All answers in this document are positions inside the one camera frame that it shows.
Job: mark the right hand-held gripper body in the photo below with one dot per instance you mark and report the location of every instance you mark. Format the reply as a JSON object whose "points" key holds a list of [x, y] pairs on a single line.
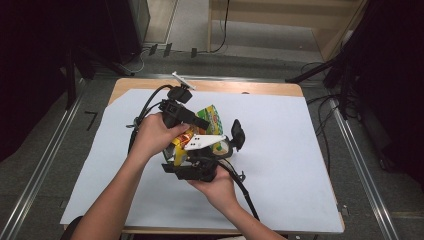
{"points": [[198, 168]]}

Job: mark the person's right hand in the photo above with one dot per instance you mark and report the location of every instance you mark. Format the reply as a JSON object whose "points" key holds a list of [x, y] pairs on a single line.
{"points": [[218, 190]]}

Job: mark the clear jar with black lid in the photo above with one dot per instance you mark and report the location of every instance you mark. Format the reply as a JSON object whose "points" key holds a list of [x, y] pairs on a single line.
{"points": [[237, 133]]}

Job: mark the light wooden frame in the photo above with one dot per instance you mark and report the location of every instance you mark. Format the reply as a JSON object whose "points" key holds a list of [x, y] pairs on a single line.
{"points": [[210, 26]]}

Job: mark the person's left hand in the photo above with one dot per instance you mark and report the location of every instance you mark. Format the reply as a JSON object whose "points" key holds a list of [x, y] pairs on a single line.
{"points": [[153, 138]]}

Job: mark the black floor tape strip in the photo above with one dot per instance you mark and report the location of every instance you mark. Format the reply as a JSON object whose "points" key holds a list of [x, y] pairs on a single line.
{"points": [[152, 49], [193, 52], [167, 49]]}

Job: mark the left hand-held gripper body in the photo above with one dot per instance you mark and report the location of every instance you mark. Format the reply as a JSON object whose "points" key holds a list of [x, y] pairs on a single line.
{"points": [[175, 111]]}

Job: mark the yellow green printed pouch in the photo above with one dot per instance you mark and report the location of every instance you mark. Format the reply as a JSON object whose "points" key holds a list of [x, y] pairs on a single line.
{"points": [[211, 116]]}

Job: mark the black tripod stand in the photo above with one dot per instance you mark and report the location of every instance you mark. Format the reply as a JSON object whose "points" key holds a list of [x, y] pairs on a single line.
{"points": [[320, 71]]}

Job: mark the black curtain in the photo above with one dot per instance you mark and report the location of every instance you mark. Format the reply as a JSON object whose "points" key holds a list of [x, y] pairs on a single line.
{"points": [[33, 66], [393, 83]]}

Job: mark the metal floor rail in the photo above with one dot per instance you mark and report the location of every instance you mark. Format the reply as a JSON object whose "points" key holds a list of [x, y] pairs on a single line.
{"points": [[40, 173], [363, 173]]}

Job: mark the black cabinet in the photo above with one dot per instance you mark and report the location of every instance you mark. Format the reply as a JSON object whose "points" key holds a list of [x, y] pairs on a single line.
{"points": [[123, 30]]}

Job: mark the wooden table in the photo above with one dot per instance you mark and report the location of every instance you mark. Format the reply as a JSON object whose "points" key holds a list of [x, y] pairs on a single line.
{"points": [[233, 87]]}

